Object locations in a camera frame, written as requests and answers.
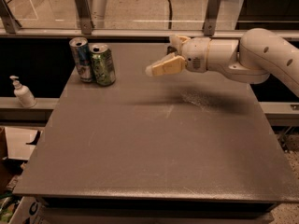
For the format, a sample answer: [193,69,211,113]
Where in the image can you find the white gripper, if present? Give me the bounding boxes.
[145,35,211,77]

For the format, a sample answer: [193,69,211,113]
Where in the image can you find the green soda can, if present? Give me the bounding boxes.
[90,43,116,86]

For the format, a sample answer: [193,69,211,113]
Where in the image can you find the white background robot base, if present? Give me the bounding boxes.
[64,0,108,29]

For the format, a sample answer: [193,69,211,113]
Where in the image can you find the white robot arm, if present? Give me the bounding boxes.
[146,28,299,96]

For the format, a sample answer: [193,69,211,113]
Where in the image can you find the silver blue redbull can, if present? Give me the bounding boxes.
[69,37,93,83]

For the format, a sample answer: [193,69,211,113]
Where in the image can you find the dark snack bag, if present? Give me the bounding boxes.
[166,46,177,54]

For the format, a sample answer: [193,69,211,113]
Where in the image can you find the white pump bottle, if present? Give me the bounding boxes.
[9,76,36,108]

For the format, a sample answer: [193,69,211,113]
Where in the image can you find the white cardboard box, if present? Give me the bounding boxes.
[8,197,43,224]

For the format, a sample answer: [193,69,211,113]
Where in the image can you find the right metal rail bracket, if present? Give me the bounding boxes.
[203,0,221,36]

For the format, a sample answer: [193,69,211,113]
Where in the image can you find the metal rail bracket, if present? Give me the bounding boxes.
[203,0,221,36]
[0,0,21,34]
[74,0,93,35]

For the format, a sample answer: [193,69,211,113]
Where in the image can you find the middle metal rail bracket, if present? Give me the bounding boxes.
[74,0,93,35]

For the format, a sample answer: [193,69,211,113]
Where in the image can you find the left metal rail bracket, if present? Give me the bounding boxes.
[0,0,21,34]

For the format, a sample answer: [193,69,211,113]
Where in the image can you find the metal rail beam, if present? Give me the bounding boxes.
[0,28,299,42]

